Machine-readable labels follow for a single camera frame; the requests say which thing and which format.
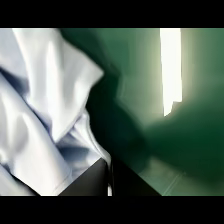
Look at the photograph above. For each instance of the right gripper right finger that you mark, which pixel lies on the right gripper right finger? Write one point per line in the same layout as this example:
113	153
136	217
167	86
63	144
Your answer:
128	185

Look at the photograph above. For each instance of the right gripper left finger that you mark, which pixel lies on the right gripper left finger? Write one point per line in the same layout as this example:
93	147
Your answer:
90	181

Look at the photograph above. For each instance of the white shirt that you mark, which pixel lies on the white shirt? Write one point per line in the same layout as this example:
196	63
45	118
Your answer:
50	100

